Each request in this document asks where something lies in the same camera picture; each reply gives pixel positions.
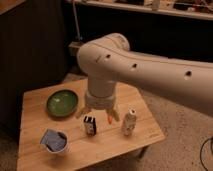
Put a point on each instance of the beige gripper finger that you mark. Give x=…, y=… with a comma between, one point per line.
x=83, y=111
x=114, y=113

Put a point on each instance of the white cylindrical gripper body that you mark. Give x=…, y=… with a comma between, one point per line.
x=99, y=103

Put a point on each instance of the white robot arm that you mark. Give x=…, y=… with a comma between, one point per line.
x=108, y=60

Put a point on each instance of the orange toy carrot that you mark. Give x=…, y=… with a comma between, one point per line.
x=109, y=118

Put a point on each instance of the small dark juice carton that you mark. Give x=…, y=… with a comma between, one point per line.
x=90, y=125

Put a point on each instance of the green ceramic bowl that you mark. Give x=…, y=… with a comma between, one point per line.
x=62, y=103

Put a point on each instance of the wooden table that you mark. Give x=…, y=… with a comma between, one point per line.
x=82, y=150

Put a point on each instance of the grey metal pole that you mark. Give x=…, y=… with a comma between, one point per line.
x=79, y=38

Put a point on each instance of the cluttered wall shelf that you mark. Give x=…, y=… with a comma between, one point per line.
x=195, y=9

